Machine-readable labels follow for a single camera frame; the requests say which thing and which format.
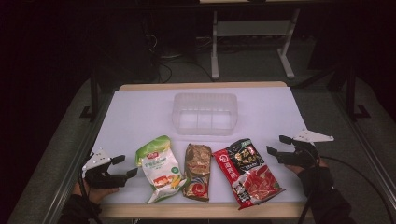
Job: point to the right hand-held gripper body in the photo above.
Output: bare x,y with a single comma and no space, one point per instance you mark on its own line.
300,155

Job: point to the person's right hand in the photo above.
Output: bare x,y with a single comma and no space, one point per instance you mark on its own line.
295,170

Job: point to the red and black seasoning packet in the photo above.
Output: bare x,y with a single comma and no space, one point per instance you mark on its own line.
249,174

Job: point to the person's left hand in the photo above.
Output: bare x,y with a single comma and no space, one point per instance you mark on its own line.
93,194

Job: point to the green and white snack packet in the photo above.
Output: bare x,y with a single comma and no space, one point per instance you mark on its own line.
158,168

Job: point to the white table mat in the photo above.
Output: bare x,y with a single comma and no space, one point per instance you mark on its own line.
143,118

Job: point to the clear plastic container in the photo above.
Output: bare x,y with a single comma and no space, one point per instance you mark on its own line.
204,113

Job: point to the gold and brown snack packet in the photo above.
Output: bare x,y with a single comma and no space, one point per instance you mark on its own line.
197,171

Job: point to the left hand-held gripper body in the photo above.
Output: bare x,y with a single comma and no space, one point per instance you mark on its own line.
99,179

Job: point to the black metal stand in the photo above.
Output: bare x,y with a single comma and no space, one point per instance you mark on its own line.
351,93
94,93

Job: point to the white metal stand frame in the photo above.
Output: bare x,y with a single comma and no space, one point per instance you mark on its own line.
252,28

